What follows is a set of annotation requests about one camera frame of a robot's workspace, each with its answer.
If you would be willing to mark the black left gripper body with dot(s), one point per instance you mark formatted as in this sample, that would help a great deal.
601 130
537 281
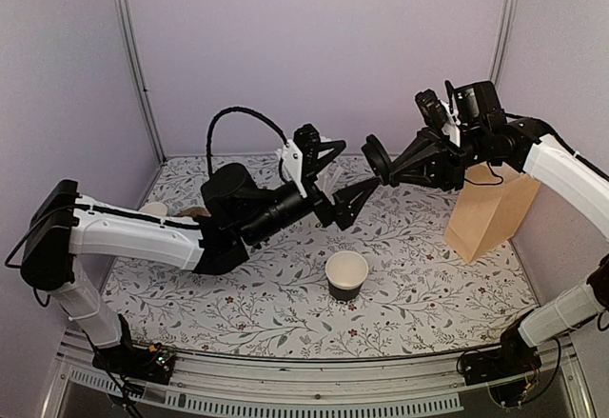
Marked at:
264 227

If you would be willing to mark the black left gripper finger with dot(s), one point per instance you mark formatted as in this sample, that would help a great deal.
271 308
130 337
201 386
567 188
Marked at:
349 201
321 154

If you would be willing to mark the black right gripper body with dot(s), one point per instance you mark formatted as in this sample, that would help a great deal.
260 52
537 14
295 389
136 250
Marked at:
455 169

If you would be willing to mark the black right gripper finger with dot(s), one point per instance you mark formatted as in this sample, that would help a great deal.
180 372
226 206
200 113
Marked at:
427 144
417 168

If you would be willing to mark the black plastic cup lid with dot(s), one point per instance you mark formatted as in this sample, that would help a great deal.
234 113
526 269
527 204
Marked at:
377 158

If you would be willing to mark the black and white coffee cup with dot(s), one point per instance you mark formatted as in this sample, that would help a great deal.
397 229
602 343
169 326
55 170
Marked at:
345 272

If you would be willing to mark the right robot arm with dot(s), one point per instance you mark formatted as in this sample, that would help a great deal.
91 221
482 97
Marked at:
574 205

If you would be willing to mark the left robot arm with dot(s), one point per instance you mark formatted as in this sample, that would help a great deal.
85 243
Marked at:
240 215

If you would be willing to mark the paper-wrapped straws bundle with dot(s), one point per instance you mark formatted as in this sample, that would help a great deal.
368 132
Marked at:
328 179

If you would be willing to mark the brown paper bag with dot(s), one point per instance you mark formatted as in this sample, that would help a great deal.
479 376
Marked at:
489 210

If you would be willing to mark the brown cardboard cup carrier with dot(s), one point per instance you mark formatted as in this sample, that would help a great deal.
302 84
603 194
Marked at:
193 212

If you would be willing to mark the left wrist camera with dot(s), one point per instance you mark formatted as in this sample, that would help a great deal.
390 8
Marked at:
300 151

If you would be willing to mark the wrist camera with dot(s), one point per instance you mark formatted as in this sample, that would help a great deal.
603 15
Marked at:
473 108
300 151

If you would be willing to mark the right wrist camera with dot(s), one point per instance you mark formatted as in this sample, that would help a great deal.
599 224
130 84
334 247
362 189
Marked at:
473 108

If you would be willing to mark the right aluminium corner post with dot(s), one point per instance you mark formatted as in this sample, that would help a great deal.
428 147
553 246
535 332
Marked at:
508 14

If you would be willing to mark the aluminium corner post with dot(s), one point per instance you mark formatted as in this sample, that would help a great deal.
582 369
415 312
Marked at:
508 14
138 79

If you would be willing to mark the aluminium front rail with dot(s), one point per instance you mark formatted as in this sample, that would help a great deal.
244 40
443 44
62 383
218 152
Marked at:
219 385

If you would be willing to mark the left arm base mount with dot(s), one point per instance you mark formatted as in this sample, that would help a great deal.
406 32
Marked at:
154 363

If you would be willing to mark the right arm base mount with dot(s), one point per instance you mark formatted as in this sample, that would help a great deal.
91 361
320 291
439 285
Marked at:
518 365

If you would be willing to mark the left aluminium corner post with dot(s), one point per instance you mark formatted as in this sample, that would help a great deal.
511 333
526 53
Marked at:
138 79

